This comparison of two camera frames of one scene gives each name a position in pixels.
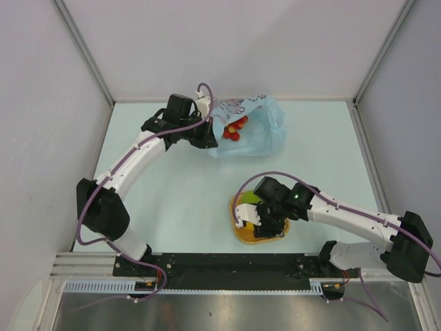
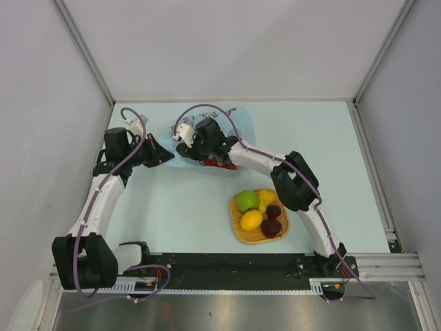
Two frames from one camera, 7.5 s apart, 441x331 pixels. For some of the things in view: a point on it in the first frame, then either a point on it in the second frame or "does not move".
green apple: [248, 196] does not move
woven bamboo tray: [247, 236] does not move
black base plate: [229, 270] does not move
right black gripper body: [271, 219] to [200, 149]
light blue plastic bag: [264, 134] to [235, 121]
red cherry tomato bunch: [231, 129] to [213, 162]
